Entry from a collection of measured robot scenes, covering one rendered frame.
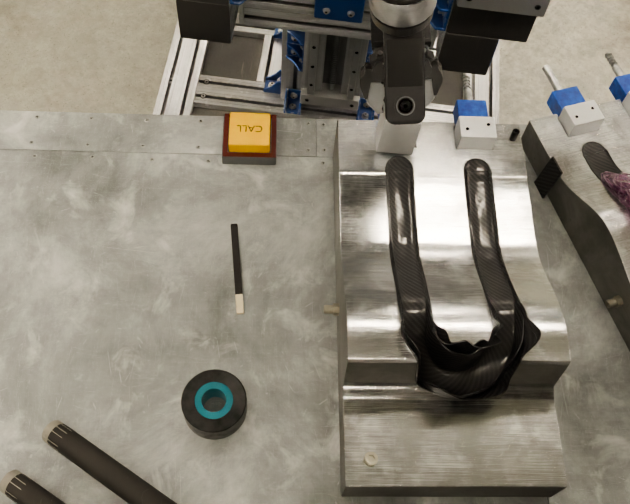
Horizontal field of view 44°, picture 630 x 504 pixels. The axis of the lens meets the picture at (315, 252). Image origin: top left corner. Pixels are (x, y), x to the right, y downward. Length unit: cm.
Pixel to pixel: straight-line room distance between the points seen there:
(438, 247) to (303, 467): 33
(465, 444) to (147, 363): 41
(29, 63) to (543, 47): 152
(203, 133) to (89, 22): 134
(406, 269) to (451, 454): 23
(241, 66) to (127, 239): 103
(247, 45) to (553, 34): 99
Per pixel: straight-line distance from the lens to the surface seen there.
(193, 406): 99
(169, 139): 122
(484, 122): 113
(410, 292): 98
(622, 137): 127
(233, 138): 117
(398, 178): 109
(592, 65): 257
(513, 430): 100
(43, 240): 116
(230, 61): 210
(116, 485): 96
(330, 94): 184
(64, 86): 238
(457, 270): 102
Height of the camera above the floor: 178
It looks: 62 degrees down
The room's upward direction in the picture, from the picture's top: 7 degrees clockwise
